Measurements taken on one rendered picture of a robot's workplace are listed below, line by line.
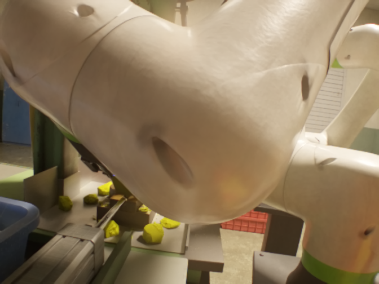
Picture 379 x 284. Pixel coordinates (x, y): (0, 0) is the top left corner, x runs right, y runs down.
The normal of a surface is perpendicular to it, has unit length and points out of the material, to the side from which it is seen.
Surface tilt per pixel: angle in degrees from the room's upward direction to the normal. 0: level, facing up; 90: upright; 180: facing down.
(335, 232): 90
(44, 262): 0
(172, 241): 0
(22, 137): 90
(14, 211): 81
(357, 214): 90
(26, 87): 121
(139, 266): 0
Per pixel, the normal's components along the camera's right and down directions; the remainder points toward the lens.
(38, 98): -0.51, 0.57
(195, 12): -0.05, 0.12
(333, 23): 0.57, 0.11
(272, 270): 0.11, -0.99
